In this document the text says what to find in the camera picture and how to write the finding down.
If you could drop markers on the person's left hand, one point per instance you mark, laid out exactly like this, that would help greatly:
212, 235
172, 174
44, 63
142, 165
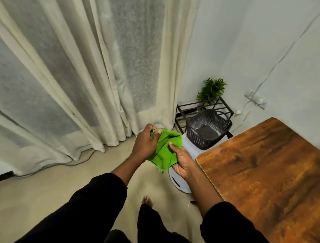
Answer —
143, 145

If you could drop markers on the person's right hand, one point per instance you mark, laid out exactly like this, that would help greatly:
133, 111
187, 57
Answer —
185, 164

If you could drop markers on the person's left thumb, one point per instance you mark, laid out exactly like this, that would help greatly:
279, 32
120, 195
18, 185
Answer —
156, 136

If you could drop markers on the person's right thumb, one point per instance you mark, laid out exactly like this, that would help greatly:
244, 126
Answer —
175, 148

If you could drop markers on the green microfibre cloth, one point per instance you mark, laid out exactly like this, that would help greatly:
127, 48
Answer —
165, 150

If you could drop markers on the person's right forearm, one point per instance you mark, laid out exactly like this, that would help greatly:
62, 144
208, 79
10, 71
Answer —
212, 207

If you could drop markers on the person's left forearm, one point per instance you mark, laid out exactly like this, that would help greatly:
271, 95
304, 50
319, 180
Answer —
100, 197

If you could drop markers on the white plastic stool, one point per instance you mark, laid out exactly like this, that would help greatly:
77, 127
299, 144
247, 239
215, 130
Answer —
191, 150

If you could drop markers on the black plastic woven basket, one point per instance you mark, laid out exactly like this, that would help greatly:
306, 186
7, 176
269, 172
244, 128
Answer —
207, 130

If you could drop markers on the person's bare foot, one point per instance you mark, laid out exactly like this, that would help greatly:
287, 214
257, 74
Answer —
147, 201

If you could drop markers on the green potted plant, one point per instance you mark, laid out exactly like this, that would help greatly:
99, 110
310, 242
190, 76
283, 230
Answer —
211, 91

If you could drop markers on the person's black trousers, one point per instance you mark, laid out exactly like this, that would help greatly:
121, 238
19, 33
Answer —
155, 225

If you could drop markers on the cream sheer curtain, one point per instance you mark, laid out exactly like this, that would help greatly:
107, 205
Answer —
82, 75

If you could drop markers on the white wall socket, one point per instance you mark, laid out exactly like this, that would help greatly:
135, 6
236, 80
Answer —
257, 100

